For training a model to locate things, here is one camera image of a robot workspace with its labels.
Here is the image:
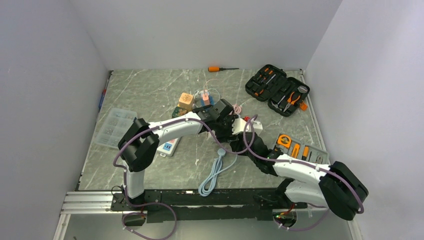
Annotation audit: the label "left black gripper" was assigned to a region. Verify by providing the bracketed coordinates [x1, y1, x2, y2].
[214, 115, 240, 144]

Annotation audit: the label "grey tool case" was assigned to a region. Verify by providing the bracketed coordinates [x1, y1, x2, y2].
[273, 133, 331, 165]

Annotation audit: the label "black tool case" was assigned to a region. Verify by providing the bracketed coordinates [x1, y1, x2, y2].
[245, 64, 311, 117]

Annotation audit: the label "white power strip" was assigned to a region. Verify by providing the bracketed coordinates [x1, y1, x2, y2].
[156, 138, 180, 157]

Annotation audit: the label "light blue plug and cable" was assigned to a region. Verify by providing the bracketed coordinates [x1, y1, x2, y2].
[198, 148, 239, 198]

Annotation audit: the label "clear plastic screw box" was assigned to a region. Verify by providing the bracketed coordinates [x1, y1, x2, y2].
[94, 107, 138, 149]

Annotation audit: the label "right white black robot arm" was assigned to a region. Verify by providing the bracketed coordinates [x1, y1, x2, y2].
[229, 132, 369, 221]

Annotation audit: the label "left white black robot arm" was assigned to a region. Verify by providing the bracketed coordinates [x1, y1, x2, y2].
[113, 99, 240, 210]

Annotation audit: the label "blue cube socket adapter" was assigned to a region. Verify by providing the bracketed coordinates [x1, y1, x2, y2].
[199, 90, 215, 107]

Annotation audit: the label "green cube socket adapter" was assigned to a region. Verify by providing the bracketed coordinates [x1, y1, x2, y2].
[171, 106, 189, 119]

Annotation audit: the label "orange tape measure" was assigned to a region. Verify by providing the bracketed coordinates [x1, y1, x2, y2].
[276, 134, 292, 149]

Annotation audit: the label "beige orange cube adapter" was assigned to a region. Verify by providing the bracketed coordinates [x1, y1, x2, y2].
[177, 92, 195, 112]

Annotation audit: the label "orange utility knife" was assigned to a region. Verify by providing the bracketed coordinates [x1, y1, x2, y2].
[291, 143, 301, 158]

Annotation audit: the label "orange pliers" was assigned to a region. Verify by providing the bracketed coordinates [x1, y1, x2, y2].
[283, 91, 302, 112]

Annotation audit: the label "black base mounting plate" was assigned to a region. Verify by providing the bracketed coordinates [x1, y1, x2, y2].
[110, 188, 307, 223]

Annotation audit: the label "blue red pen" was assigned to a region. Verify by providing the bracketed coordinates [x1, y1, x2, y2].
[98, 80, 109, 110]

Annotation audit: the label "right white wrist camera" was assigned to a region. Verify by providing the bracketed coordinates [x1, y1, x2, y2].
[246, 120, 263, 135]

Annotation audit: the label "orange handled screwdriver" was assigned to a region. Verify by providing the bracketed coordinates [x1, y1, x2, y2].
[207, 66, 239, 73]

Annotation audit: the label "aluminium rail frame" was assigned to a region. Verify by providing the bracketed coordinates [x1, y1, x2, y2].
[52, 188, 364, 240]

